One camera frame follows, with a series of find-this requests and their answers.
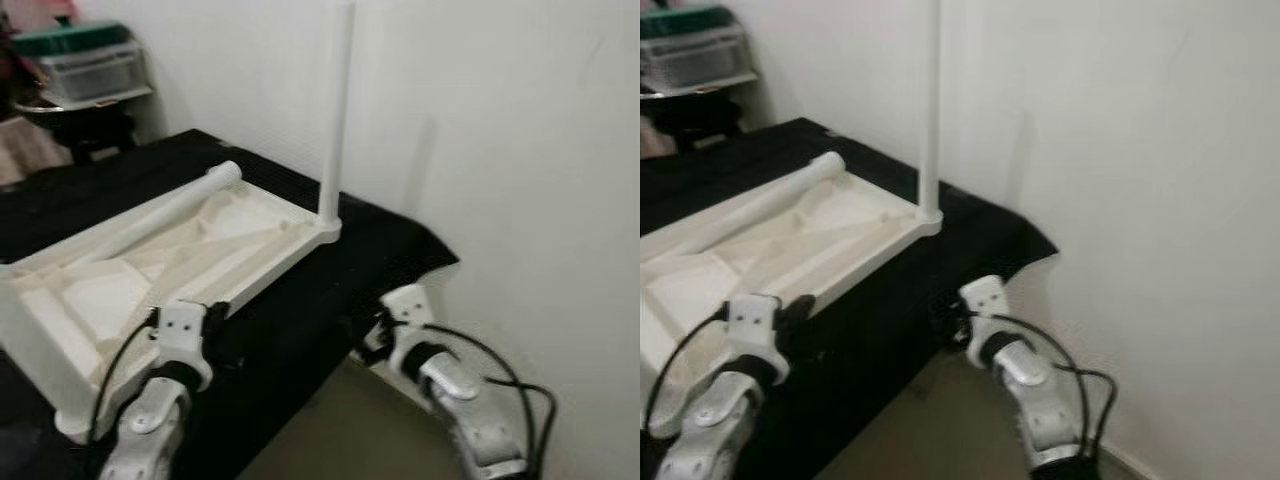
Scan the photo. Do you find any black tablecloth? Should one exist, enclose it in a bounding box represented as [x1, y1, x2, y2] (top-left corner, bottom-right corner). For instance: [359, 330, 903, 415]
[0, 128, 461, 480]
[640, 118, 1059, 480]

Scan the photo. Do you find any white plastic table top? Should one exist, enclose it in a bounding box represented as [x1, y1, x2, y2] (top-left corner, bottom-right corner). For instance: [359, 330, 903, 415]
[0, 165, 344, 443]
[640, 158, 945, 441]

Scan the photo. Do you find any beige towel cloth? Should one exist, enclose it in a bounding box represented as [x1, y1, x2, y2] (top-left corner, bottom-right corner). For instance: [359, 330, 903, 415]
[0, 118, 73, 187]
[640, 125, 677, 163]

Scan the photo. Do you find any black round basin stand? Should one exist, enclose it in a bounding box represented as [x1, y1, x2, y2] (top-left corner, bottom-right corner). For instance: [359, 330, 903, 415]
[640, 85, 747, 153]
[15, 90, 138, 163]

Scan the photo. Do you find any clear plastic storage box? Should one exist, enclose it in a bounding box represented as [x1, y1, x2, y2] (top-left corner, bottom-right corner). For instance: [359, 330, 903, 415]
[13, 25, 153, 107]
[640, 5, 757, 97]

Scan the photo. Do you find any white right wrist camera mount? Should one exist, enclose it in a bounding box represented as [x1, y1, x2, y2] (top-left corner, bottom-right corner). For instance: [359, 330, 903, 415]
[959, 275, 1010, 353]
[382, 285, 437, 367]

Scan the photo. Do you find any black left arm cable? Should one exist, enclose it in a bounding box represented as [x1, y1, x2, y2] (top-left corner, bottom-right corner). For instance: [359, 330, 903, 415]
[645, 308, 731, 433]
[88, 308, 161, 447]

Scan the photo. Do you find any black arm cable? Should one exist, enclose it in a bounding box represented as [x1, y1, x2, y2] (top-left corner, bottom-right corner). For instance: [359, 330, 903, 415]
[645, 308, 731, 433]
[412, 318, 559, 473]
[88, 308, 161, 447]
[988, 314, 1119, 457]

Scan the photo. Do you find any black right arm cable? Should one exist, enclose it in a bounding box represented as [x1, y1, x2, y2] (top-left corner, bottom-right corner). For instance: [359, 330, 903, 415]
[988, 314, 1119, 457]
[412, 318, 559, 473]

